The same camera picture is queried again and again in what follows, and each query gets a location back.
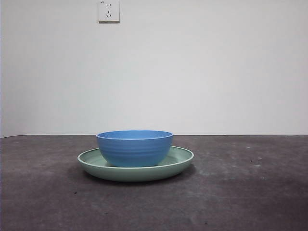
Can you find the blue bowl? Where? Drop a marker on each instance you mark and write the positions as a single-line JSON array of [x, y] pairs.
[[134, 149]]

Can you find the green plate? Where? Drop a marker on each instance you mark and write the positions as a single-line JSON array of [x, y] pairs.
[[134, 173]]

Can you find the white wall power outlet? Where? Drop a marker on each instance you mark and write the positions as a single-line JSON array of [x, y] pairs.
[[108, 10]]

